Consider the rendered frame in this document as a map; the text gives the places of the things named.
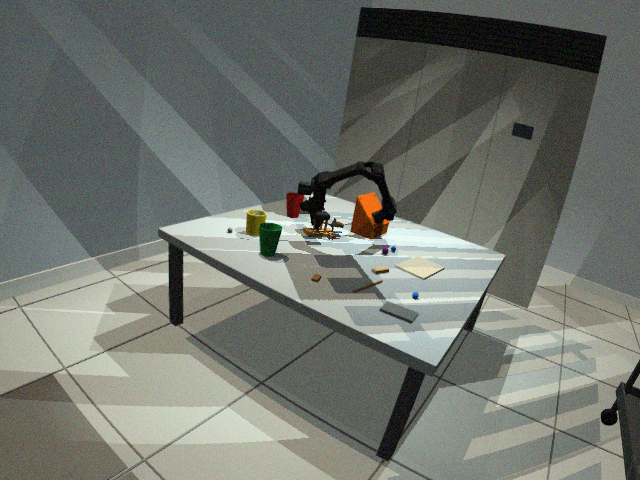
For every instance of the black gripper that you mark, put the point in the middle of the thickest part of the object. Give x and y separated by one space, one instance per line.
319 213

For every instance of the green cup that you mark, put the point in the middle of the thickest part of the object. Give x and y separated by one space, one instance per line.
269 238

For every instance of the yellow mug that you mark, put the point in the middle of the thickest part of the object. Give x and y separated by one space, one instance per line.
254 218

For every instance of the dark red cup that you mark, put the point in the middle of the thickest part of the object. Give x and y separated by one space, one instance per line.
292 200

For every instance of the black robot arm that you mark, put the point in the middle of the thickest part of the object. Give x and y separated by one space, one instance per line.
325 180

